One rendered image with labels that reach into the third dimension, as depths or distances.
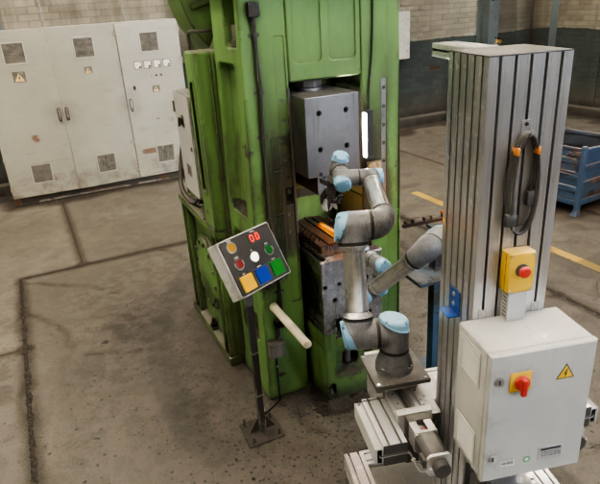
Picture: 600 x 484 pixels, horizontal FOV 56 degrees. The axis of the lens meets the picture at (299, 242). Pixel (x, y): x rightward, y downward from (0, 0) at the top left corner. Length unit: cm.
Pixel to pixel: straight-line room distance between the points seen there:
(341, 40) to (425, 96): 784
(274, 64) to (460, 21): 844
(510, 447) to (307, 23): 206
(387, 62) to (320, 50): 40
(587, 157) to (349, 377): 376
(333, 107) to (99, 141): 545
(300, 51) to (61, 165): 548
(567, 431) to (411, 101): 899
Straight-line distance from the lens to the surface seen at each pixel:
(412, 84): 1060
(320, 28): 298
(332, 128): 290
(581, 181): 638
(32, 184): 806
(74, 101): 789
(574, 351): 188
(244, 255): 269
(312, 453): 320
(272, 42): 287
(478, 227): 177
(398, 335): 223
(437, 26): 1083
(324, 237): 314
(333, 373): 340
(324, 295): 310
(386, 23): 316
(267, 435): 330
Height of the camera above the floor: 219
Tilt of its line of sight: 23 degrees down
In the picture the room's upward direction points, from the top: 4 degrees counter-clockwise
